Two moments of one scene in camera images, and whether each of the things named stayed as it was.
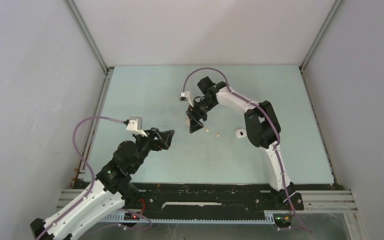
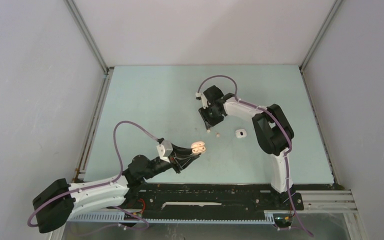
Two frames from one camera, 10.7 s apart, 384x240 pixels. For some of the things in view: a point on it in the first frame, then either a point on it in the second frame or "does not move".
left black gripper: (164, 140) → (181, 157)
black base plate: (204, 197) does not move
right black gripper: (194, 112) → (214, 122)
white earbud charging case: (240, 133) does not move
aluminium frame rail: (324, 201) does not move
